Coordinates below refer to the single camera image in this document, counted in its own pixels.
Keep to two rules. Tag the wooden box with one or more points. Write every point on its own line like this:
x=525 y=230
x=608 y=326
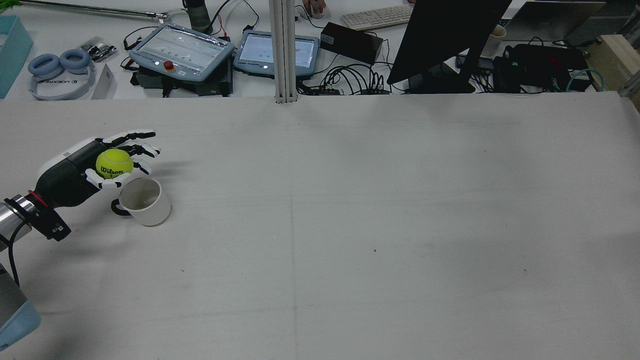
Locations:
x=612 y=60

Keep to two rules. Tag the teal box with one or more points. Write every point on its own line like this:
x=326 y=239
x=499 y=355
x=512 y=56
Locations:
x=12 y=50

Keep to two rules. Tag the long metal rod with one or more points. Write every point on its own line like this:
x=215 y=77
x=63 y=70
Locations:
x=100 y=9

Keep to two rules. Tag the silver Huawei laptop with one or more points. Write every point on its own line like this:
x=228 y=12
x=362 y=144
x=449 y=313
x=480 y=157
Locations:
x=550 y=15

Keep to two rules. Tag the aluminium profile post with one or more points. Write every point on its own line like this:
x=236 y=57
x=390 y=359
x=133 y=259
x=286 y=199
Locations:
x=283 y=50

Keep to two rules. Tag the light blue headphones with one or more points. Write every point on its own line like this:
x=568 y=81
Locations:
x=45 y=65

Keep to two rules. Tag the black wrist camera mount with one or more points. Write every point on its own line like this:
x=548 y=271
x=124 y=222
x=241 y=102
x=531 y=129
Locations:
x=52 y=227

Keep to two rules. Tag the black power supply box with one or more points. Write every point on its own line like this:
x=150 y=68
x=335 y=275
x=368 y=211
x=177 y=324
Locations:
x=350 y=42

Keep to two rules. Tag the white computer mouse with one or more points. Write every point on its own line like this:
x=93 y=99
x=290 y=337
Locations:
x=317 y=14

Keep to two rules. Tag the black mini PC red logo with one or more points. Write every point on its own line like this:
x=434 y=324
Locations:
x=545 y=60

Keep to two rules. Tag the black box under pendant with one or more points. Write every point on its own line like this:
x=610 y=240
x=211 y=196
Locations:
x=210 y=87

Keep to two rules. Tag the bare human hand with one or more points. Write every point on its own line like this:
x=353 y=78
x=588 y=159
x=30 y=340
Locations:
x=315 y=4

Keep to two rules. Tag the plastic bag with parts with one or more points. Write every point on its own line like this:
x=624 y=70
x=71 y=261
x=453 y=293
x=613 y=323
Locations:
x=97 y=49

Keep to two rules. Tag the yellow tennis ball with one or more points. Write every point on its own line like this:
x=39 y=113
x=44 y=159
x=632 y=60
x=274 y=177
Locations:
x=114 y=163

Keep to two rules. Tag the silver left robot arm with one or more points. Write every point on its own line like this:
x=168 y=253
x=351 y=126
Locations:
x=12 y=310

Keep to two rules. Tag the black flat box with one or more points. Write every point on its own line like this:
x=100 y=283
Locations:
x=502 y=77

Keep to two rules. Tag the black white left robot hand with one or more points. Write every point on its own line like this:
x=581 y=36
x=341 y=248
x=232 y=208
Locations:
x=65 y=180

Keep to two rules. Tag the white paper cup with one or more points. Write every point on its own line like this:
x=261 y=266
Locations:
x=492 y=45

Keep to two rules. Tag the teach pendant red button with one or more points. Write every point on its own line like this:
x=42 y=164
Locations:
x=180 y=50

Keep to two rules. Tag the black computer monitor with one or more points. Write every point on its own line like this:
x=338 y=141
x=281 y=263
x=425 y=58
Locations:
x=440 y=35

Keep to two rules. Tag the black docking hub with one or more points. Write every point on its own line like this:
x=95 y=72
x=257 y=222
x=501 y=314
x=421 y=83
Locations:
x=482 y=63

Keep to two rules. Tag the grey blue teach pendant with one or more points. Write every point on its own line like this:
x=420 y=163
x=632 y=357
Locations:
x=255 y=52

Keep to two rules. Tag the white card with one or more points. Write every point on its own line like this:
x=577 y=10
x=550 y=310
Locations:
x=104 y=82

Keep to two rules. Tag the white keyboard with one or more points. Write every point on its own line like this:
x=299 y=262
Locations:
x=375 y=17

